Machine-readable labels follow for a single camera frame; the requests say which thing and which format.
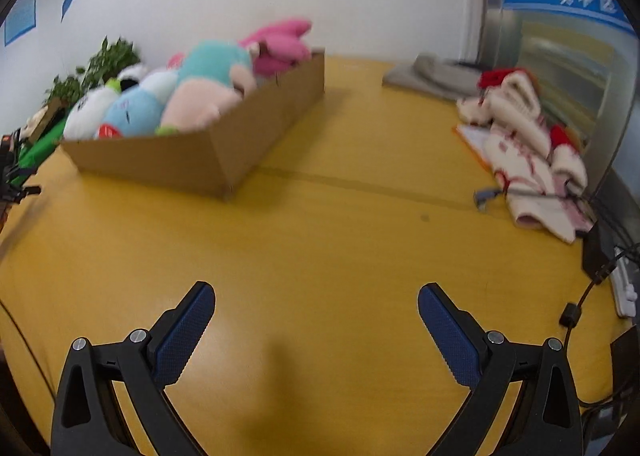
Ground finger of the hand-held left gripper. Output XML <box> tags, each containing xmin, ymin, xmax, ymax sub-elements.
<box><xmin>0</xmin><ymin>183</ymin><xmax>42</xmax><ymax>203</ymax></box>
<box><xmin>0</xmin><ymin>163</ymin><xmax>40</xmax><ymax>178</ymax></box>

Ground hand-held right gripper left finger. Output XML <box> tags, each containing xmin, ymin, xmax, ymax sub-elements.
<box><xmin>50</xmin><ymin>280</ymin><xmax>217</xmax><ymax>456</ymax></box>

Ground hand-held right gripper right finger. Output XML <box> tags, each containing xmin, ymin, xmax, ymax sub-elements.
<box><xmin>418</xmin><ymin>282</ymin><xmax>585</xmax><ymax>456</ymax></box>

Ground white panda plush toy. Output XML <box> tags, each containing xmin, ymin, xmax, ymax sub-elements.
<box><xmin>62</xmin><ymin>64</ymin><xmax>151</xmax><ymax>140</ymax></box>

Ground light blue plush toy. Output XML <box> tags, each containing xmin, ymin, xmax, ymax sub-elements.
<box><xmin>102</xmin><ymin>71</ymin><xmax>181</xmax><ymax>138</ymax></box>

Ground brown cardboard box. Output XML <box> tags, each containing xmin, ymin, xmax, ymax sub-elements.
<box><xmin>59</xmin><ymin>49</ymin><xmax>327</xmax><ymax>201</ymax></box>

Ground teal-haired plush doll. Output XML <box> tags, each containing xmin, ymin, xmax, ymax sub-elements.
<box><xmin>159</xmin><ymin>40</ymin><xmax>258</xmax><ymax>134</ymax></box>

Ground pink plush rabbit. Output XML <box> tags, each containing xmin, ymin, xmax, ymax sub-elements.
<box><xmin>240</xmin><ymin>18</ymin><xmax>313</xmax><ymax>77</ymax></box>

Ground green leafy plant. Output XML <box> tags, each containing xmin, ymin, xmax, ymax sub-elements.
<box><xmin>44</xmin><ymin>36</ymin><xmax>143</xmax><ymax>104</ymax></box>

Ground black power adapter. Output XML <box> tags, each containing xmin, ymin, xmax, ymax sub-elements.
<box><xmin>582</xmin><ymin>221</ymin><xmax>618</xmax><ymax>282</ymax></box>

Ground black device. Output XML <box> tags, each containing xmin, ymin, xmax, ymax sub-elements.
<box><xmin>580</xmin><ymin>323</ymin><xmax>638</xmax><ymax>437</ymax></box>

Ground white power strip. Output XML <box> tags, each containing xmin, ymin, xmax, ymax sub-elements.
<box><xmin>611</xmin><ymin>246</ymin><xmax>640</xmax><ymax>319</ymax></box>

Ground grey folded garment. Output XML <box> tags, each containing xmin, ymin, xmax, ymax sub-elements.
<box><xmin>382</xmin><ymin>54</ymin><xmax>488</xmax><ymax>98</ymax></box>

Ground black cable with ferrite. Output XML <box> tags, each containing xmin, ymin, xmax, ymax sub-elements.
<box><xmin>557</xmin><ymin>266</ymin><xmax>608</xmax><ymax>344</ymax></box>

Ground blue wall poster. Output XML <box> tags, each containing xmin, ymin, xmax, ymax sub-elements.
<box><xmin>4</xmin><ymin>0</ymin><xmax>39</xmax><ymax>48</ymax></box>

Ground grey plug cable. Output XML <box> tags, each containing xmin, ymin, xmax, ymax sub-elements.
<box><xmin>474</xmin><ymin>187</ymin><xmax>556</xmax><ymax>212</ymax></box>

